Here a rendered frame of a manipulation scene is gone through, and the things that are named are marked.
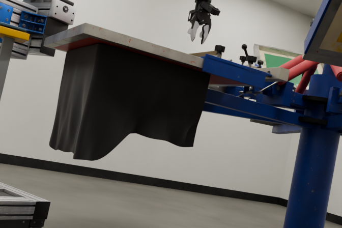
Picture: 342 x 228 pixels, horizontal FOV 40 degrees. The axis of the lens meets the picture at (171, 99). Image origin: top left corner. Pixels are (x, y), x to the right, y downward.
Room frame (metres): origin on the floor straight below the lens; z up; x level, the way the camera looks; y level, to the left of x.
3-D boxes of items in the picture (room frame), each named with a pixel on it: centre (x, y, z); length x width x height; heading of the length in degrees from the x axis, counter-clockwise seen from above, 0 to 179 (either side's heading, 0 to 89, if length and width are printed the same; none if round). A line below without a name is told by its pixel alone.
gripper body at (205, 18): (2.14, -0.05, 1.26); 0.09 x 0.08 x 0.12; 28
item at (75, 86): (1.89, 0.38, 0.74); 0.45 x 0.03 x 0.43; 28
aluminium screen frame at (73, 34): (2.02, 0.12, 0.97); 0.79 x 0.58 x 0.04; 118
